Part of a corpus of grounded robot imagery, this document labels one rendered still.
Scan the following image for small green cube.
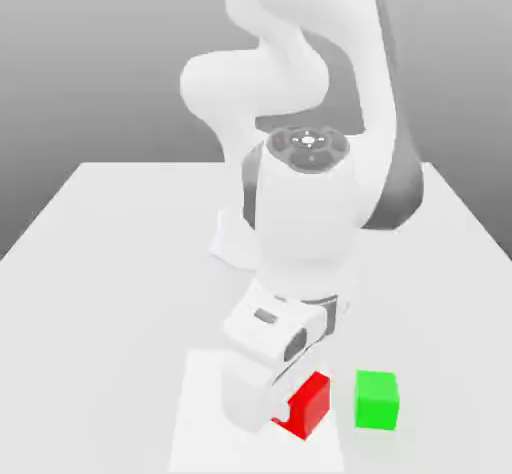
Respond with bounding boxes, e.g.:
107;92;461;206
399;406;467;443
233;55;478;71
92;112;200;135
353;369;401;432

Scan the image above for small red cube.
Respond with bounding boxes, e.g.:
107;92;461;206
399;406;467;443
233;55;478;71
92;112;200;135
270;370;332;442

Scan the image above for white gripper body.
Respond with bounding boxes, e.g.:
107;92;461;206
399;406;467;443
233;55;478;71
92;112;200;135
220;341;333;434

